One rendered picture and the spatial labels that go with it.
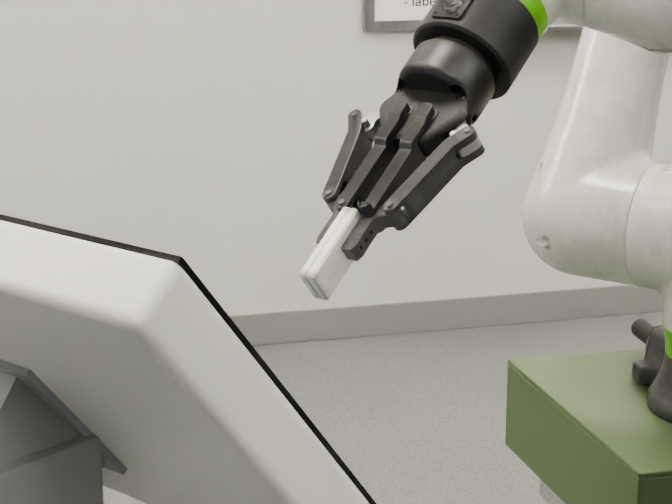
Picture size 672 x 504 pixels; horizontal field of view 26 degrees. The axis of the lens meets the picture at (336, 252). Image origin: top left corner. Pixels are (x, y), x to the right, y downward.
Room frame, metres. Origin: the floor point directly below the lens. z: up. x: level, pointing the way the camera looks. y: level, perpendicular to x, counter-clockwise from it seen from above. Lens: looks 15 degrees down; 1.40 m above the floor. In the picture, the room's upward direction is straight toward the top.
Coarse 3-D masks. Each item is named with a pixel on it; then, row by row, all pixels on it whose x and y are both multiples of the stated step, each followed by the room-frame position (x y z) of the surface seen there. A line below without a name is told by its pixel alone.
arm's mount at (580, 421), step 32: (608, 352) 1.61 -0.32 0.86; (640, 352) 1.61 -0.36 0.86; (512, 384) 1.57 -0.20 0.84; (544, 384) 1.50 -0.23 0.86; (576, 384) 1.50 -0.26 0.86; (608, 384) 1.50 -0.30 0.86; (640, 384) 1.51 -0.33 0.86; (512, 416) 1.57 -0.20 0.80; (544, 416) 1.48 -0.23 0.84; (576, 416) 1.41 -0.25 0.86; (608, 416) 1.41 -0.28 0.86; (640, 416) 1.41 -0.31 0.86; (512, 448) 1.56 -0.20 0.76; (544, 448) 1.48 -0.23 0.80; (576, 448) 1.40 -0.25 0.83; (608, 448) 1.33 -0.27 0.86; (640, 448) 1.32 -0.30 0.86; (544, 480) 1.47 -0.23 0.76; (576, 480) 1.39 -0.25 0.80; (608, 480) 1.32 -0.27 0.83; (640, 480) 1.27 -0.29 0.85
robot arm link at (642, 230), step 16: (656, 176) 1.45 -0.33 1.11; (640, 192) 1.44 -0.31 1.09; (656, 192) 1.43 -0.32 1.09; (640, 208) 1.43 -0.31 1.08; (656, 208) 1.42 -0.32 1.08; (640, 224) 1.42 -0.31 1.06; (656, 224) 1.41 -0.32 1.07; (640, 240) 1.42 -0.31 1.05; (656, 240) 1.41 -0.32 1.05; (640, 256) 1.42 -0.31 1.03; (656, 256) 1.41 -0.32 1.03; (640, 272) 1.43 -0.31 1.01; (656, 272) 1.42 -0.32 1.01; (656, 288) 1.44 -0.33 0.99
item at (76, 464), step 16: (48, 448) 0.94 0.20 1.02; (64, 448) 0.94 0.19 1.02; (80, 448) 0.95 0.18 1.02; (96, 448) 0.96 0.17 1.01; (16, 464) 0.91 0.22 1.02; (32, 464) 0.92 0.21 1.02; (48, 464) 0.93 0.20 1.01; (64, 464) 0.94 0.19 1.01; (80, 464) 0.95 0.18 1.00; (96, 464) 0.96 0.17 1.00; (0, 480) 0.90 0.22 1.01; (16, 480) 0.91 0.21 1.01; (32, 480) 0.92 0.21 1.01; (48, 480) 0.93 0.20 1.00; (64, 480) 0.94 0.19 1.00; (80, 480) 0.95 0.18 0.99; (96, 480) 0.96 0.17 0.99; (0, 496) 0.90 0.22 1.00; (16, 496) 0.91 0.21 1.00; (32, 496) 0.92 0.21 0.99; (48, 496) 0.93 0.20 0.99; (64, 496) 0.94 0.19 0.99; (80, 496) 0.95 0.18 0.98; (96, 496) 0.96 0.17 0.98
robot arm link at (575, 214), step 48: (624, 48) 1.54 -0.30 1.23; (576, 96) 1.54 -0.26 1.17; (624, 96) 1.52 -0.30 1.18; (576, 144) 1.50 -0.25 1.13; (624, 144) 1.50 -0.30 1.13; (528, 192) 1.52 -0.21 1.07; (576, 192) 1.47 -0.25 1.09; (624, 192) 1.45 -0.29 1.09; (528, 240) 1.51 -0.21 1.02; (576, 240) 1.46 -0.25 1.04; (624, 240) 1.43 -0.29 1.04
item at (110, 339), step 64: (0, 256) 0.85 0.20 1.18; (64, 256) 0.82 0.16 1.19; (128, 256) 0.80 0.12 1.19; (0, 320) 0.88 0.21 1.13; (64, 320) 0.81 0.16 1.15; (128, 320) 0.76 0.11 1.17; (192, 320) 0.79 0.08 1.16; (0, 384) 0.94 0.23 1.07; (64, 384) 0.91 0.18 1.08; (128, 384) 0.83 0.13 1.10; (192, 384) 0.79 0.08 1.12; (256, 384) 0.82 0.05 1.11; (0, 448) 0.91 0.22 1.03; (128, 448) 0.95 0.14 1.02; (192, 448) 0.86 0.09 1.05; (256, 448) 0.82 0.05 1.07; (320, 448) 0.87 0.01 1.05
